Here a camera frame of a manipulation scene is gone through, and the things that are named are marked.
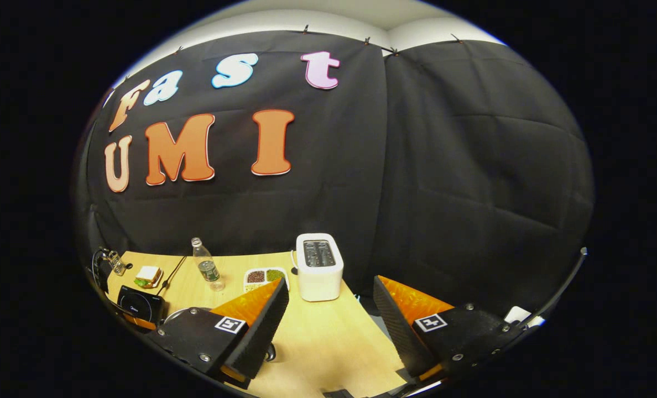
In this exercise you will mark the black backdrop cloth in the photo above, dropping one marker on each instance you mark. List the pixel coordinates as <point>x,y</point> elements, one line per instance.
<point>417,166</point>

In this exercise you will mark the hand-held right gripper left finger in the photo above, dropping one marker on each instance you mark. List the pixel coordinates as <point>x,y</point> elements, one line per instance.
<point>262,331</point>

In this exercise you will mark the black induction cooktop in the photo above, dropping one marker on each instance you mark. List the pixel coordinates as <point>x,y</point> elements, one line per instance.
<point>140,307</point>

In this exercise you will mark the clear plastic bottle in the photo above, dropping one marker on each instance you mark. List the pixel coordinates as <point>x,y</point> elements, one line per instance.
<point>208,268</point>

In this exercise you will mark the pile of red beans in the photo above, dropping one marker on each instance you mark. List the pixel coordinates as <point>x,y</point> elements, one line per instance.
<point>255,276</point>

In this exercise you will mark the white divided plate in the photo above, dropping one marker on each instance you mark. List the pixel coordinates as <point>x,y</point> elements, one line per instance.
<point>249,287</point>

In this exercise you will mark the white toaster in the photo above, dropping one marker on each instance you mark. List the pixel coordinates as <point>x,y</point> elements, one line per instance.
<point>318,283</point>

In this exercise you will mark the pile of green mung beans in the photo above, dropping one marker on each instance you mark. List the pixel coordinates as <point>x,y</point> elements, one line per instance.
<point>275,275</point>

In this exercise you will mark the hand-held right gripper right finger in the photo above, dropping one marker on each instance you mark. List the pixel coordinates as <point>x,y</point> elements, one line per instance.
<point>397,331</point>

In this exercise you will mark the small white plate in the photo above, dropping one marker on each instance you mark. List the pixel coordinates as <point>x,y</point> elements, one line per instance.
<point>161,279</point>

